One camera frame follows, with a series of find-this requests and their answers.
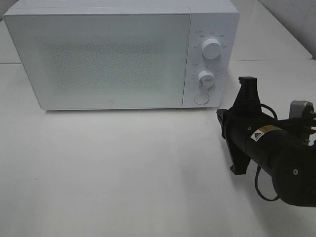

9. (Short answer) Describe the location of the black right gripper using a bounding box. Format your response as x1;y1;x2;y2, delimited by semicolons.
216;77;274;175

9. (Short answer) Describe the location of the round white door button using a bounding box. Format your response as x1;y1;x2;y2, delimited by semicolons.
194;93;209;105

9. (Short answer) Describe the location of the white microwave door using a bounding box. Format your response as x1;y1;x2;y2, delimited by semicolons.
4;14;190;110

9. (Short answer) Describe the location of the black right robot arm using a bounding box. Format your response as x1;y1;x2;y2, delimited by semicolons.
216;77;316;207

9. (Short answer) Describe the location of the upper white power knob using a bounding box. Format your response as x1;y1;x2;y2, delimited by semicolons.
201;37;222;59

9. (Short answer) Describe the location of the white microwave oven body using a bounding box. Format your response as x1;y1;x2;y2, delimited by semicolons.
3;0;240;110

